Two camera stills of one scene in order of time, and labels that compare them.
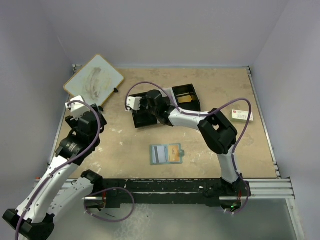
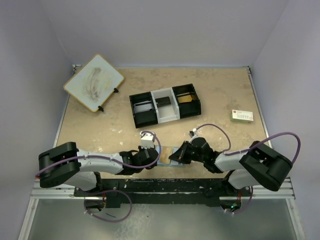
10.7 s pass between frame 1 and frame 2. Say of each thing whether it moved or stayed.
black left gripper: moved
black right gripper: moved
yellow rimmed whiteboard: stayed
